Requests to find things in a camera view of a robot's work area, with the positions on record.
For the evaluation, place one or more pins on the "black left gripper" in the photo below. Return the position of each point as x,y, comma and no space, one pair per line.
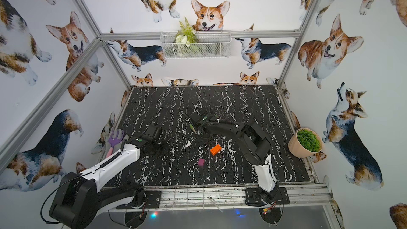
156,146

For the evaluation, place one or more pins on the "orange block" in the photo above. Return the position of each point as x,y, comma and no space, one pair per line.
215,150

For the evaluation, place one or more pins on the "green block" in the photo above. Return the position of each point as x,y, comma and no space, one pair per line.
192,128

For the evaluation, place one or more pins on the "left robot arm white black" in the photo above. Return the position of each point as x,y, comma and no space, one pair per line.
81,197

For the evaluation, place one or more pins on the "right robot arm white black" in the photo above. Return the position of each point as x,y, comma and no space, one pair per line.
254,143

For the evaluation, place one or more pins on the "purple toy rake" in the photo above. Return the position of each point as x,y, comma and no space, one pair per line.
116,137

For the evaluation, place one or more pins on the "purple cube block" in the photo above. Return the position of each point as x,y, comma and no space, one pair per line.
201,162

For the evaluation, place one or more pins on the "artificial fern with flower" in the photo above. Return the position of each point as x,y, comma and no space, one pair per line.
186,39

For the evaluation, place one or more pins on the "pink pot green plant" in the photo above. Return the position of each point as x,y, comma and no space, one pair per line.
304,143

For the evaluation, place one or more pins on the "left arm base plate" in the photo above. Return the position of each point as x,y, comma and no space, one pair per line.
148,200

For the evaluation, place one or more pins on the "white wire basket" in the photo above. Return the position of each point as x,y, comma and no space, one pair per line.
215,44

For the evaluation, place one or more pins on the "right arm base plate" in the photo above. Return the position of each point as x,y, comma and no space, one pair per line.
257,197

